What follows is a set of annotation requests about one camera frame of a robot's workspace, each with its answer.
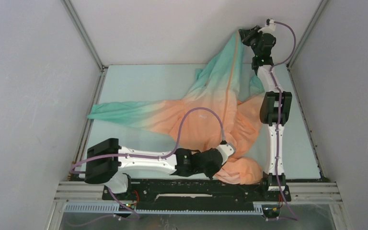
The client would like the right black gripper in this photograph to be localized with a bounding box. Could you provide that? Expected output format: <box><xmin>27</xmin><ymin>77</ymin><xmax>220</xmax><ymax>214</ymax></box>
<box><xmin>239</xmin><ymin>25</ymin><xmax>265</xmax><ymax>57</ymax></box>

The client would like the teal and orange jacket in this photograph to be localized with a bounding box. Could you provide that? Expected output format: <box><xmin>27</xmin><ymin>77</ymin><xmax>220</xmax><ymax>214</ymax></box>
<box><xmin>88</xmin><ymin>32</ymin><xmax>264</xmax><ymax>184</ymax></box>

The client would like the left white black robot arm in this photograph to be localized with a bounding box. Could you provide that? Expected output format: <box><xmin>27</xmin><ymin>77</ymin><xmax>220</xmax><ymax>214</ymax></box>
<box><xmin>84</xmin><ymin>138</ymin><xmax>235</xmax><ymax>200</ymax></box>

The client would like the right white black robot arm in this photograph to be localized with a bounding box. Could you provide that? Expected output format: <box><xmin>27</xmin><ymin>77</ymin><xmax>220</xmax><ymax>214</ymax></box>
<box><xmin>238</xmin><ymin>26</ymin><xmax>292</xmax><ymax>200</ymax></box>

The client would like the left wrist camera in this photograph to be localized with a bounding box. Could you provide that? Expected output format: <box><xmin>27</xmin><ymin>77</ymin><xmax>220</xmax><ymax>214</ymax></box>
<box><xmin>216</xmin><ymin>141</ymin><xmax>236</xmax><ymax>165</ymax></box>

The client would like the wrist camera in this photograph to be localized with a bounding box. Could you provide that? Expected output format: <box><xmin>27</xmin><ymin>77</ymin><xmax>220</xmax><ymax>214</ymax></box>
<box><xmin>258</xmin><ymin>19</ymin><xmax>276</xmax><ymax>34</ymax></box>
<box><xmin>216</xmin><ymin>141</ymin><xmax>236</xmax><ymax>165</ymax></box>

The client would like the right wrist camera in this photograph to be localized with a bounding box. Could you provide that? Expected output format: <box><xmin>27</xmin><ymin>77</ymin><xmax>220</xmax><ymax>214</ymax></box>
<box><xmin>258</xmin><ymin>19</ymin><xmax>276</xmax><ymax>34</ymax></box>

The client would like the grey slotted cable duct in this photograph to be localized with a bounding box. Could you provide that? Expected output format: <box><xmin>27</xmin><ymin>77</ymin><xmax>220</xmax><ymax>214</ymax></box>
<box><xmin>64</xmin><ymin>203</ymin><xmax>265</xmax><ymax>216</ymax></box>

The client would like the aluminium frame rail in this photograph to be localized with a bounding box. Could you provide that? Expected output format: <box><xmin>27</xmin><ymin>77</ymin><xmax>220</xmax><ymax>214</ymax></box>
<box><xmin>46</xmin><ymin>180</ymin><xmax>352</xmax><ymax>230</ymax></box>

